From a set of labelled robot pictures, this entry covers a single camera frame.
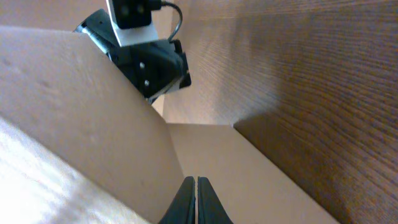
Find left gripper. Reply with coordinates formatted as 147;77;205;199
108;39;192;100

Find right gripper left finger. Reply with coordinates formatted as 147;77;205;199
159;176;196;224

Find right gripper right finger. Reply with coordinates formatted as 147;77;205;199
198;177;233;224

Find brown cardboard box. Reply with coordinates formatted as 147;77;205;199
1;26;335;223

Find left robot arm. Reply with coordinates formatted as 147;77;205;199
74;9;192;102

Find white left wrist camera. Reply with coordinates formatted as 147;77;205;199
106;0;162;47

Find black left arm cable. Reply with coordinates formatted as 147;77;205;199
160;1;184;43

